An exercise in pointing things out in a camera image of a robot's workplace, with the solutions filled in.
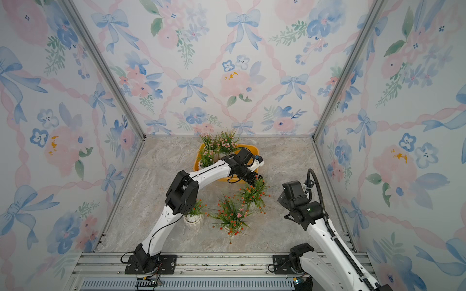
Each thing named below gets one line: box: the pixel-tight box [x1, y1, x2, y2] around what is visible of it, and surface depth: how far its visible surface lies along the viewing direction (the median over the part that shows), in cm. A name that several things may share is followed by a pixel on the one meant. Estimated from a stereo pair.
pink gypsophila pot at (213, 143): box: [199, 129, 223, 156], surface depth 100 cm
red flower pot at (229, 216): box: [205, 195, 253, 245], surface depth 74 cm
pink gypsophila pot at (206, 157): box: [199, 147, 216, 168], surface depth 92 cm
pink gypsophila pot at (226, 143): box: [210, 127, 242, 162], surface depth 99 cm
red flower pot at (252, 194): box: [236, 175, 271, 215], surface depth 81 cm
